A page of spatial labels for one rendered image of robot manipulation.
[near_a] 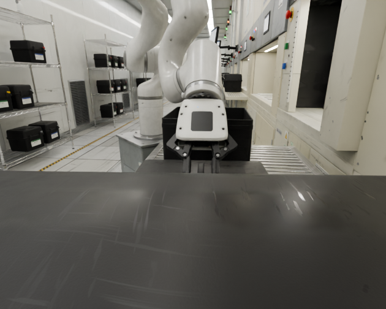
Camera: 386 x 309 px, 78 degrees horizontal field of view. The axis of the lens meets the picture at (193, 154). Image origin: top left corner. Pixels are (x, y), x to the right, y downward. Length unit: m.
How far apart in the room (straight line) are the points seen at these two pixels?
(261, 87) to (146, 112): 1.90
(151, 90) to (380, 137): 0.88
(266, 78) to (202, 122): 2.44
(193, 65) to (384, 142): 0.44
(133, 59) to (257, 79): 1.93
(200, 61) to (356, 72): 0.37
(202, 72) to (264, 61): 2.37
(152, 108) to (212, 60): 0.65
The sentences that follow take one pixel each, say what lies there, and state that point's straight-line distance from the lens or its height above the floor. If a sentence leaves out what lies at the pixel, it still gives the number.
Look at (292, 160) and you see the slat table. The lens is 0.95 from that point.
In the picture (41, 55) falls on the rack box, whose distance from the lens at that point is 3.80.
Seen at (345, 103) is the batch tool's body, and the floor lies 0.99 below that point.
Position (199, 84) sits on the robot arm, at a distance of 0.51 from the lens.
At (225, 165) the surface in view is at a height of 0.86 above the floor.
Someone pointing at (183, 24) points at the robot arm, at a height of 1.17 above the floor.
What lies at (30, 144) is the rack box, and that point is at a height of 0.27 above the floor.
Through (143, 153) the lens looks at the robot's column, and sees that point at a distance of 1.10.
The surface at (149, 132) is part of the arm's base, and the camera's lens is 1.19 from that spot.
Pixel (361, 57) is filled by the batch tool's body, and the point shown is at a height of 1.10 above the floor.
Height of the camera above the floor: 1.06
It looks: 19 degrees down
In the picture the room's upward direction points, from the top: straight up
